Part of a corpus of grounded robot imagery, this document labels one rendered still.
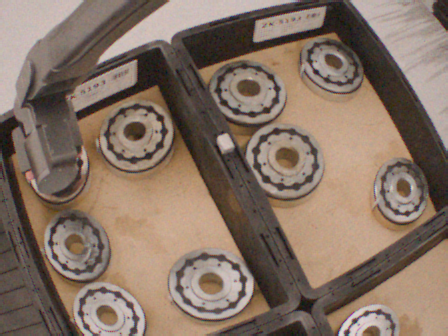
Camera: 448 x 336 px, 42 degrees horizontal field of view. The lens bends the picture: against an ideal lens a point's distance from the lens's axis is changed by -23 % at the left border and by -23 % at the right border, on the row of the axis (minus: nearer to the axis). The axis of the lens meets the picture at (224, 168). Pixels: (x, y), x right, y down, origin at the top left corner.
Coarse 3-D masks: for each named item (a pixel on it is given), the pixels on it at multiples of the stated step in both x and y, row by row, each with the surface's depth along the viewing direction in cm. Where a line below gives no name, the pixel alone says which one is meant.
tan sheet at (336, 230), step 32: (224, 64) 100; (288, 64) 101; (288, 96) 98; (320, 128) 97; (352, 128) 97; (384, 128) 98; (352, 160) 95; (384, 160) 95; (320, 192) 93; (352, 192) 93; (288, 224) 90; (320, 224) 91; (352, 224) 91; (416, 224) 91; (320, 256) 89; (352, 256) 89
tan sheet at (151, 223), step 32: (160, 96) 97; (96, 128) 95; (96, 160) 93; (192, 160) 93; (32, 192) 90; (96, 192) 91; (128, 192) 91; (160, 192) 91; (192, 192) 92; (32, 224) 87; (128, 224) 89; (160, 224) 89; (192, 224) 90; (224, 224) 90; (128, 256) 87; (160, 256) 87; (64, 288) 84; (128, 288) 85; (160, 288) 85; (256, 288) 86; (160, 320) 83
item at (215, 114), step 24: (312, 0) 95; (336, 0) 96; (216, 24) 92; (360, 24) 95; (384, 48) 92; (192, 72) 87; (216, 120) 85; (240, 168) 82; (264, 216) 80; (432, 216) 81; (288, 240) 79; (408, 240) 79; (288, 264) 77; (360, 264) 78; (312, 288) 76; (336, 288) 76
